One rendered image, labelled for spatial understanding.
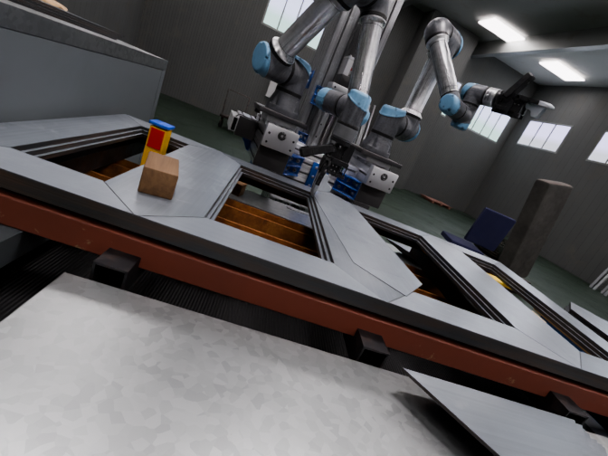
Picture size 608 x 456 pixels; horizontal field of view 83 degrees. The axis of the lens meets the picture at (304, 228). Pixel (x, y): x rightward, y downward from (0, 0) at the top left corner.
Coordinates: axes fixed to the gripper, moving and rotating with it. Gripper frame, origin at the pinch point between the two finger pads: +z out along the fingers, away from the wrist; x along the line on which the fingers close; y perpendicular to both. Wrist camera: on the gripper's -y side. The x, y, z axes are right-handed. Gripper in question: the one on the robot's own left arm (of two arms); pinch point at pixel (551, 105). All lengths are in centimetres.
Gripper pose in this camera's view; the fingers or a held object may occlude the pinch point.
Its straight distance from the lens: 163.8
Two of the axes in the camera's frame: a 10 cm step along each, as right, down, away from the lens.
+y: -2.8, 8.8, 3.9
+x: -7.6, 0.5, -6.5
